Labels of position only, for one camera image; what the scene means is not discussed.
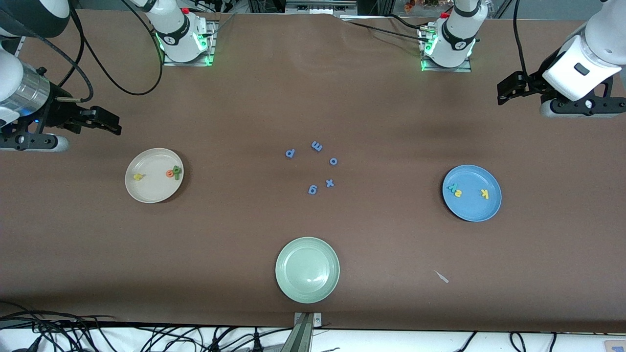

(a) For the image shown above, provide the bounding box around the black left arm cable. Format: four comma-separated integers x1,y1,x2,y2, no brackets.
513,0,530,78

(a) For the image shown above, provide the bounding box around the beige round plate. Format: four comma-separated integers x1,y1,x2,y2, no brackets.
125,148,185,204

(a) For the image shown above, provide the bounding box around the orange dried plant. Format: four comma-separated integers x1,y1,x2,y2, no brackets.
404,0,442,12

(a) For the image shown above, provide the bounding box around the tangled black cable bundle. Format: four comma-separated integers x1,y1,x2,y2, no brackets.
0,302,277,352

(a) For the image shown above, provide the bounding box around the aluminium camera post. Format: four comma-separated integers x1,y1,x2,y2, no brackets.
281,312,323,352

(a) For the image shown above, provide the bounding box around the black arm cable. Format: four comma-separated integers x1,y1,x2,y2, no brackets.
513,0,530,78
0,0,163,103

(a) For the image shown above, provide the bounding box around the blue round plate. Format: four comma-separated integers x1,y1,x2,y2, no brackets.
442,164,503,222

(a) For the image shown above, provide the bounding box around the brown table mat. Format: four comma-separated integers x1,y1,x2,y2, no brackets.
0,7,626,334

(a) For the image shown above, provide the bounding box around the pale green round plate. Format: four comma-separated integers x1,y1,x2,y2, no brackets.
275,237,340,304

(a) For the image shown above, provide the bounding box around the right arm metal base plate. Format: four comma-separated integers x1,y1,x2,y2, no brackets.
162,21,216,66

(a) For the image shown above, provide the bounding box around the black cable on mat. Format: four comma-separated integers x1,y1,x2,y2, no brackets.
341,19,427,42

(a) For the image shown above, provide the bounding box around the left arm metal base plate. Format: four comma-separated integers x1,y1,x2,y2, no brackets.
420,24,473,73

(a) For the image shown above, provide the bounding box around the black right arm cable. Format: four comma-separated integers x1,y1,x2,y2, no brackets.
0,0,163,103

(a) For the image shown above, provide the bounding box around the silver aluminium frame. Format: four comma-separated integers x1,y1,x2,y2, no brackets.
285,0,358,15

